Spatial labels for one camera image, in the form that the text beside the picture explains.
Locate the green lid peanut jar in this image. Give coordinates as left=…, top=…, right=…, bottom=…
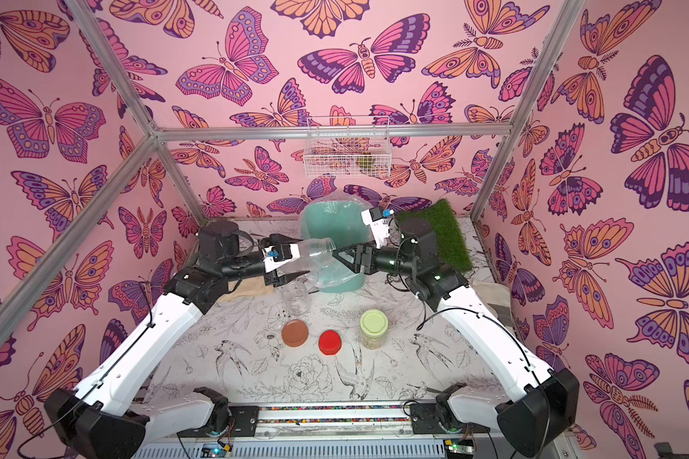
left=360, top=309, right=390, bottom=349

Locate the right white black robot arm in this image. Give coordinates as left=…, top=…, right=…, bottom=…
left=332, top=218, right=579, bottom=458

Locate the red lid peanut jar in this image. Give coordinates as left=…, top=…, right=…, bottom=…
left=277, top=238, right=336, bottom=275

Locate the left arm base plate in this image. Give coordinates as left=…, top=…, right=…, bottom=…
left=206, top=405, right=260, bottom=438

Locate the clear plastic bin liner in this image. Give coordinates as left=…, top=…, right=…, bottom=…
left=294, top=192, right=379, bottom=291

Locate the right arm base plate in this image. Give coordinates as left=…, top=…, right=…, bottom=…
left=402, top=400, right=490, bottom=435

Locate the beige cloth glove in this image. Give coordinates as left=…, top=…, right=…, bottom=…
left=217, top=277, right=275, bottom=303
left=472, top=280, right=514, bottom=327

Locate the peanut jar clear plastic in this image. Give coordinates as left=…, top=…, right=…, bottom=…
left=281, top=280, right=310, bottom=317

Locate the white wire wall basket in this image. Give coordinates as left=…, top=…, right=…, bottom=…
left=302, top=115, right=392, bottom=180

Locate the red jar lid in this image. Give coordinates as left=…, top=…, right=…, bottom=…
left=318, top=330, right=343, bottom=356

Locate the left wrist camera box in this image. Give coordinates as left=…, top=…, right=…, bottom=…
left=263, top=243, right=300, bottom=273

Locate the green artificial grass mat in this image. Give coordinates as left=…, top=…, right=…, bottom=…
left=396, top=199, right=474, bottom=273

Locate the right beige cloth glove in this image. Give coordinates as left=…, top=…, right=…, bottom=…
left=472, top=280, right=514, bottom=327

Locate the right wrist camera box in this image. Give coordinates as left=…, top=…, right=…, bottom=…
left=361, top=207, right=394, bottom=249

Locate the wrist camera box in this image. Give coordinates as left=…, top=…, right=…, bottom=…
left=361, top=207, right=394, bottom=249
left=263, top=243, right=300, bottom=273

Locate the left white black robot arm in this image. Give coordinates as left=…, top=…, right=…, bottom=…
left=44, top=220, right=331, bottom=458

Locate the mint green trash bin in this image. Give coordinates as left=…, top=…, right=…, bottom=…
left=299, top=199, right=374, bottom=294

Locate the brown jar lid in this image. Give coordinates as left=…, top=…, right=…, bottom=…
left=281, top=319, right=309, bottom=348

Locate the left beige cloth glove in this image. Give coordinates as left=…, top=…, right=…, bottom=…
left=217, top=277, right=275, bottom=303

